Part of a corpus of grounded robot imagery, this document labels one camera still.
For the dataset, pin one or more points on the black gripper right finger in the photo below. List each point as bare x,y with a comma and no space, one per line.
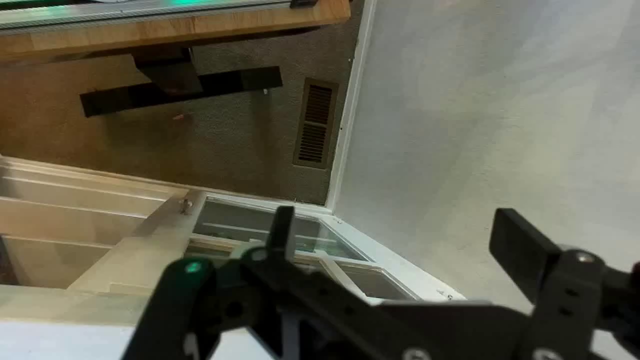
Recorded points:
527,247

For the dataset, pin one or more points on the white cabinet with glass doors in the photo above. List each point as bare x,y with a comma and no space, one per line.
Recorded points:
101,266

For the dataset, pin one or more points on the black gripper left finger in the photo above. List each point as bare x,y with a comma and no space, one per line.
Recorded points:
281,231

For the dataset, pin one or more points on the wooden desk with black foot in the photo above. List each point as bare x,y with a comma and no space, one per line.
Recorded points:
166,31

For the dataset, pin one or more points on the brown floor vent grille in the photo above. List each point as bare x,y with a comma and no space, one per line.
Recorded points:
316,123

